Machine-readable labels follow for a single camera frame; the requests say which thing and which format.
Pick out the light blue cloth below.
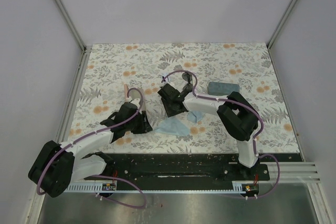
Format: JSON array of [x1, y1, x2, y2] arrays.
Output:
[[153, 118, 190, 136], [187, 111, 204, 124]]

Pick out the black sunglasses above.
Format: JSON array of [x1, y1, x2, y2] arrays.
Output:
[[182, 72, 194, 97]]

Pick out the pink glasses case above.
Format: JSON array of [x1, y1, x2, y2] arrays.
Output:
[[122, 83, 147, 112]]

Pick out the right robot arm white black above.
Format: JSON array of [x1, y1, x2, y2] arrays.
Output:
[[158, 83, 263, 180]]

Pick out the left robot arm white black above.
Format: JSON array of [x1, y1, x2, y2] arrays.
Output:
[[28, 99, 152, 197]]

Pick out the blue-grey glasses case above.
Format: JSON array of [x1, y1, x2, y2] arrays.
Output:
[[207, 82, 240, 96]]

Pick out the floral table mat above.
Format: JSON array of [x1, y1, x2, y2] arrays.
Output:
[[68, 42, 299, 153]]

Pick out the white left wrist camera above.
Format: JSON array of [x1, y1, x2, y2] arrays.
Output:
[[126, 98, 141, 106]]

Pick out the white frame sunglasses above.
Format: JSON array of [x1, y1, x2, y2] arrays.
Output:
[[161, 72, 171, 84]]

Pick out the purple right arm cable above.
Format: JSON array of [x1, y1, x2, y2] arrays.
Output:
[[160, 69, 281, 200]]

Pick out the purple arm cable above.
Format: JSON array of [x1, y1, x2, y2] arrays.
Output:
[[160, 69, 281, 200], [36, 87, 148, 207]]

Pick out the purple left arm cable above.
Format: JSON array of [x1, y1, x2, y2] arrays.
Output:
[[36, 87, 148, 207]]

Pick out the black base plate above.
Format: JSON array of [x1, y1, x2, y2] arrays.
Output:
[[99, 153, 270, 191]]

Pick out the left aluminium frame post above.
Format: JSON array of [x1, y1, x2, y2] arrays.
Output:
[[53, 0, 87, 52]]

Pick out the aluminium frame post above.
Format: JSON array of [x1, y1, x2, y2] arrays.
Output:
[[266, 0, 300, 51], [53, 0, 87, 52]]

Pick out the white slotted cable duct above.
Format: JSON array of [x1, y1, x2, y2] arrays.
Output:
[[65, 181, 247, 194]]

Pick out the right aluminium frame post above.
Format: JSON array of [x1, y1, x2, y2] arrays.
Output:
[[266, 0, 300, 51]]

